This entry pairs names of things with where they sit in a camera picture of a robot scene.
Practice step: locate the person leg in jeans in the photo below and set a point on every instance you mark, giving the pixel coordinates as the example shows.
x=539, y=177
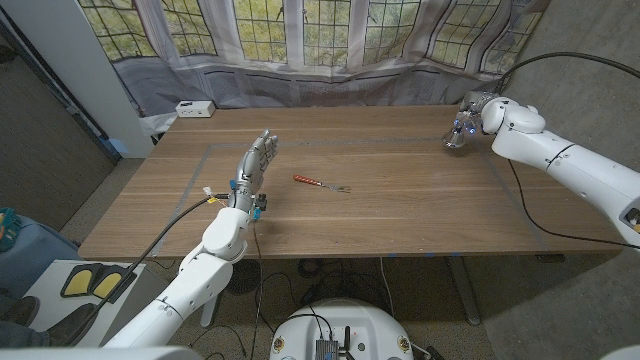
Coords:
x=22, y=341

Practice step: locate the white robot torso base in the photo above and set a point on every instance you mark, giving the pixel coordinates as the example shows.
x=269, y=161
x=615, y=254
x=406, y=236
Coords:
x=345, y=320

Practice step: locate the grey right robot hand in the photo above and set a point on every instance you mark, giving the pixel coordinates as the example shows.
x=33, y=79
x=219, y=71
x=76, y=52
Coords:
x=472, y=107

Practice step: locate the printed window backdrop cloth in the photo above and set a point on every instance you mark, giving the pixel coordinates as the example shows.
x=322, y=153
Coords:
x=280, y=85

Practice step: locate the blue bag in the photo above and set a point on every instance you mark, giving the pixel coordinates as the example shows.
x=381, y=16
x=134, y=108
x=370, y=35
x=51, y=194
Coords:
x=30, y=245

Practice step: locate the grey electronics box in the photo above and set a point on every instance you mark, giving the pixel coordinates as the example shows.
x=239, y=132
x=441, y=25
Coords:
x=326, y=350

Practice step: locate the yellow and black foot pedal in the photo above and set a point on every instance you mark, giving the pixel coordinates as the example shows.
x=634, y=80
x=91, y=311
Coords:
x=107, y=286
x=80, y=282

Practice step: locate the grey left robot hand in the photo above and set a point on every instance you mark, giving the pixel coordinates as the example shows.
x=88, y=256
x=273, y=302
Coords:
x=250, y=170

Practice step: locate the round black floor fan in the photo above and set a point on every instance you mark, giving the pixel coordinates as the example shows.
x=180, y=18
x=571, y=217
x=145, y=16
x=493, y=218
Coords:
x=247, y=277

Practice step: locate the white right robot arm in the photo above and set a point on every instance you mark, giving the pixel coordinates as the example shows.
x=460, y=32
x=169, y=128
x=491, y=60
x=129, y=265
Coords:
x=565, y=160

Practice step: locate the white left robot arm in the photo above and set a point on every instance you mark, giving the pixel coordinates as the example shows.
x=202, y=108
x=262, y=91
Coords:
x=200, y=280

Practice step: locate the white power box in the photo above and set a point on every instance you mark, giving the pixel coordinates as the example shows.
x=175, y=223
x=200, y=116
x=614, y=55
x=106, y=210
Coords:
x=195, y=108

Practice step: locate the white table leg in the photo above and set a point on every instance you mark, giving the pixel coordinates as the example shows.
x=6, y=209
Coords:
x=207, y=312

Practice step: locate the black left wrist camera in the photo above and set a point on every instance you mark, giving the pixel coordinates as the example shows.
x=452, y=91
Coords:
x=260, y=202

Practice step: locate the teal object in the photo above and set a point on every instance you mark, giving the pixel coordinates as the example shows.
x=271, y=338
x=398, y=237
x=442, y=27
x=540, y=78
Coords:
x=7, y=227

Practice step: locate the white floor board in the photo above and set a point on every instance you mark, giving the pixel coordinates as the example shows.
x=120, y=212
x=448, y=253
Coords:
x=50, y=310

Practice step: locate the grey table leg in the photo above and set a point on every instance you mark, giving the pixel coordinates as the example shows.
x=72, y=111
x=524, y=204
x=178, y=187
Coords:
x=465, y=295

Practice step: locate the dark shoe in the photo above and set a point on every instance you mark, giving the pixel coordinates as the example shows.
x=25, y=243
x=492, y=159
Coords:
x=20, y=310
x=70, y=327

